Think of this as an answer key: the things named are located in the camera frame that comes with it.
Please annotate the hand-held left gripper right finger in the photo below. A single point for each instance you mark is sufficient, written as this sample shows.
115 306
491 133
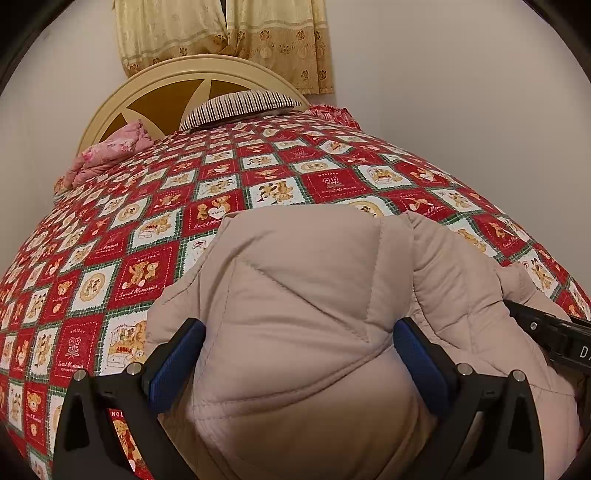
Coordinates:
422 364

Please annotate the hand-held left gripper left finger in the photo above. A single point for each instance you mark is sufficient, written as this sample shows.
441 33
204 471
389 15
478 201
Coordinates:
178 364

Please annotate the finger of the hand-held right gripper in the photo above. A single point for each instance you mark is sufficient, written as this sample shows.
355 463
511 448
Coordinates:
531 321

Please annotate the beige quilted jacket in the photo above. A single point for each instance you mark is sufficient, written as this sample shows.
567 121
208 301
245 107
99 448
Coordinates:
300 314

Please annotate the red checkered bear-print bedspread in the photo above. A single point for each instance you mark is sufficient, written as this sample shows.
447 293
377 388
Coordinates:
184 194

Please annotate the pink folded blanket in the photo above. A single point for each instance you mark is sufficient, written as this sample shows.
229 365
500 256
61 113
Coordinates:
108 150

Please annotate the grey striped pillow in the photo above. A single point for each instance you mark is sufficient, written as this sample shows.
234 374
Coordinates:
235 107

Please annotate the red plaid cloth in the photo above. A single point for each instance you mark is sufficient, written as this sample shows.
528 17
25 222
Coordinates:
334 114

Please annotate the cream arched wooden headboard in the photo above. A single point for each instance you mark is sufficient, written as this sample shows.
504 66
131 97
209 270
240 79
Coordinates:
161 74

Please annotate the yellow patterned curtain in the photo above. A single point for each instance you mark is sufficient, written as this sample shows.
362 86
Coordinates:
281 41
171 32

